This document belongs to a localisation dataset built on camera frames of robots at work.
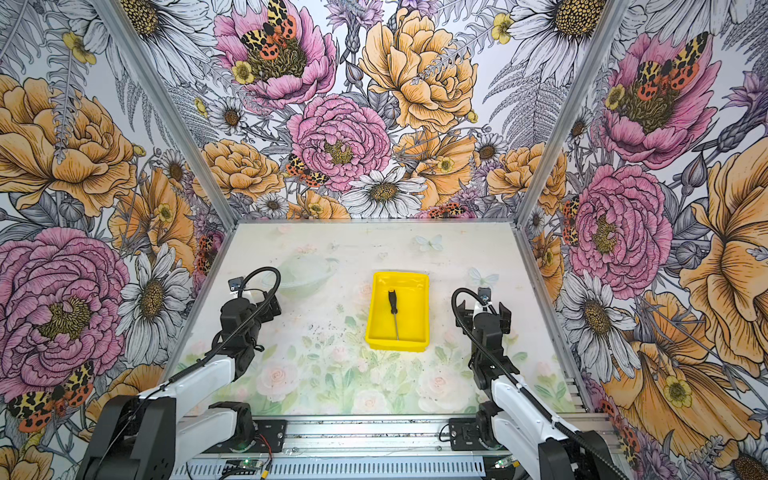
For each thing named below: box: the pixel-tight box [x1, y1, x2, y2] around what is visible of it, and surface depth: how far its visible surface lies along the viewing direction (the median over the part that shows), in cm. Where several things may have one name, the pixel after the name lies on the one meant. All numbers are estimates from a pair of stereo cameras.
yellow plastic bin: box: [365, 272, 431, 352], surface depth 96 cm
